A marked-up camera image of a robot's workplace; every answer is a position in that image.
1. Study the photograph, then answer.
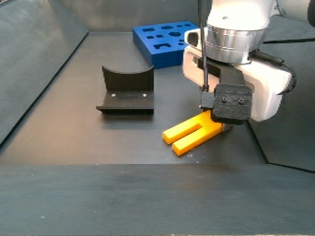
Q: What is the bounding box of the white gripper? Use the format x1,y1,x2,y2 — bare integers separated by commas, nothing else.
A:
182,28,293,133

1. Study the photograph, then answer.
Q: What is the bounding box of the yellow double-square forked block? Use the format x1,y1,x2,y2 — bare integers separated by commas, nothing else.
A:
163,111,223,156

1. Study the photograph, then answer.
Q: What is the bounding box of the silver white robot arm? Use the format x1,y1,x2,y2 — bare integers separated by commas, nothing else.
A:
183,0,297,130

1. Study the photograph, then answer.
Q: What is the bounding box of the blue shape-sorting board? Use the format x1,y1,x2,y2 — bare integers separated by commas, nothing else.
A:
134,21,198,69

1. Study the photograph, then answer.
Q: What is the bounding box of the black curved holder stand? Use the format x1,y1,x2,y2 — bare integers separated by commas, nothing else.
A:
97,67,154,114

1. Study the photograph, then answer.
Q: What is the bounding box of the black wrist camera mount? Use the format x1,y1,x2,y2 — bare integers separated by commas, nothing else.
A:
206,59,253,124

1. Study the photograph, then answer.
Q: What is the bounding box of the black cable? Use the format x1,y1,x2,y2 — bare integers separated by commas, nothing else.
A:
197,0,211,93

